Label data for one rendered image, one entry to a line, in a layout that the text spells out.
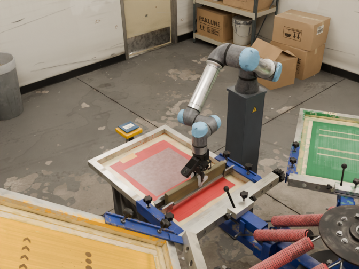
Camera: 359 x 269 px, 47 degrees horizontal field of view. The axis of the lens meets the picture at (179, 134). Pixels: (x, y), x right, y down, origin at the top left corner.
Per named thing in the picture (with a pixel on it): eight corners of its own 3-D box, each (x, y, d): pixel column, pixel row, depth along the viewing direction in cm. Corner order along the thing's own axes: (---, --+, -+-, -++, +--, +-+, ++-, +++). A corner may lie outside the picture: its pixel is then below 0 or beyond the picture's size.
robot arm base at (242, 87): (247, 81, 274) (248, 68, 269) (264, 89, 264) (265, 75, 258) (229, 88, 267) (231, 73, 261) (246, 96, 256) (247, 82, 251)
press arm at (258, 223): (230, 217, 198) (231, 210, 195) (239, 211, 201) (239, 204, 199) (258, 237, 187) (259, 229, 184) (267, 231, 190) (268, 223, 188)
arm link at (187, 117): (211, 35, 218) (172, 118, 211) (230, 39, 213) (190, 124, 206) (218, 46, 228) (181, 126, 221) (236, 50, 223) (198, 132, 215)
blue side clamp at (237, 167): (213, 165, 241) (214, 156, 237) (219, 162, 244) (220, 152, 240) (254, 190, 222) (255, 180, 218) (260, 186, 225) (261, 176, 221)
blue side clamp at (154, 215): (136, 211, 210) (135, 200, 207) (144, 206, 213) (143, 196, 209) (175, 244, 191) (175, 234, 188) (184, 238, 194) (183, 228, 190)
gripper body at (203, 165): (211, 169, 213) (212, 150, 206) (199, 176, 208) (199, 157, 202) (201, 163, 218) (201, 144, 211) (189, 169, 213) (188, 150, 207)
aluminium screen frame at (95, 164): (88, 166, 241) (87, 160, 239) (165, 129, 273) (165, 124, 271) (178, 242, 191) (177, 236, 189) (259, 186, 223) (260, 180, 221)
